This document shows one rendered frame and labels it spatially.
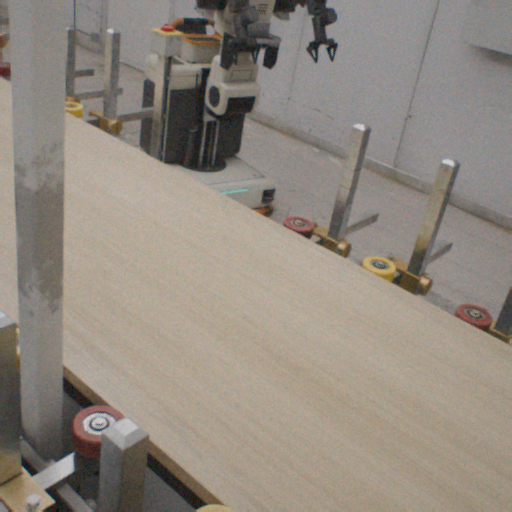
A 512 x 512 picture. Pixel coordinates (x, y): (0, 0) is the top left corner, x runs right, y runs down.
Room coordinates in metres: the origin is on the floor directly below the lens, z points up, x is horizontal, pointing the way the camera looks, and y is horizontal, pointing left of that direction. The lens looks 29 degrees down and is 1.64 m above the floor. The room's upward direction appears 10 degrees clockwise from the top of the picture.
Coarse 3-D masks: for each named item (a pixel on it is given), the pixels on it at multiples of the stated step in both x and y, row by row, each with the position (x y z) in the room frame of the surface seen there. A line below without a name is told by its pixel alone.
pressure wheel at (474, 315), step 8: (464, 304) 1.26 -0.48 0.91; (472, 304) 1.27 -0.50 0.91; (456, 312) 1.23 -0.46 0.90; (464, 312) 1.23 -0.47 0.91; (472, 312) 1.23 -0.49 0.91; (480, 312) 1.24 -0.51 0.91; (488, 312) 1.24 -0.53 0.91; (464, 320) 1.20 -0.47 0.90; (472, 320) 1.20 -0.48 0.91; (480, 320) 1.20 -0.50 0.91; (488, 320) 1.21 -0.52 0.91; (480, 328) 1.19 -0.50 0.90; (488, 328) 1.20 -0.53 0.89
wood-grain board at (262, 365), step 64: (0, 128) 1.82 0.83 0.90; (0, 192) 1.41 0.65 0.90; (128, 192) 1.54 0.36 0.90; (192, 192) 1.61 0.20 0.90; (0, 256) 1.13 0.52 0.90; (64, 256) 1.17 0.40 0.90; (128, 256) 1.22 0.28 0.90; (192, 256) 1.27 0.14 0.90; (256, 256) 1.32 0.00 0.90; (320, 256) 1.38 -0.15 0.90; (64, 320) 0.95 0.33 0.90; (128, 320) 0.99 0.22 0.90; (192, 320) 1.02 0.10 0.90; (256, 320) 1.06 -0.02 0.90; (320, 320) 1.10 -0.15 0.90; (384, 320) 1.15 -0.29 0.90; (448, 320) 1.19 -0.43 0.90; (128, 384) 0.82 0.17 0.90; (192, 384) 0.84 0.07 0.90; (256, 384) 0.87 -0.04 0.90; (320, 384) 0.90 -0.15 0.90; (384, 384) 0.93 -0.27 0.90; (448, 384) 0.97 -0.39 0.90; (192, 448) 0.70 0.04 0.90; (256, 448) 0.73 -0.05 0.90; (320, 448) 0.75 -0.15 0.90; (384, 448) 0.77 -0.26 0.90; (448, 448) 0.80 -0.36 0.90
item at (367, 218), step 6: (372, 210) 1.86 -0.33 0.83; (354, 216) 1.79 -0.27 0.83; (360, 216) 1.80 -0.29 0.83; (366, 216) 1.81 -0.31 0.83; (372, 216) 1.82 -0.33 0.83; (348, 222) 1.74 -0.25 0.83; (354, 222) 1.75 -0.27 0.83; (360, 222) 1.76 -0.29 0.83; (366, 222) 1.79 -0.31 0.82; (372, 222) 1.82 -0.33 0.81; (348, 228) 1.71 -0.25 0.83; (354, 228) 1.74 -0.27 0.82; (360, 228) 1.77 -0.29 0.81; (348, 234) 1.72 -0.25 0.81; (312, 240) 1.58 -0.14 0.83; (318, 240) 1.59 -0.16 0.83
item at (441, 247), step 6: (438, 240) 1.69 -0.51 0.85; (444, 240) 1.70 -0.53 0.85; (450, 240) 1.71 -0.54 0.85; (438, 246) 1.65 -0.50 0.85; (444, 246) 1.66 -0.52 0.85; (450, 246) 1.69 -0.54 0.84; (432, 252) 1.61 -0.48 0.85; (438, 252) 1.63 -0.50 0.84; (444, 252) 1.67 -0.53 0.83; (432, 258) 1.60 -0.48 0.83; (396, 276) 1.44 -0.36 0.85; (396, 282) 1.45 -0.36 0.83
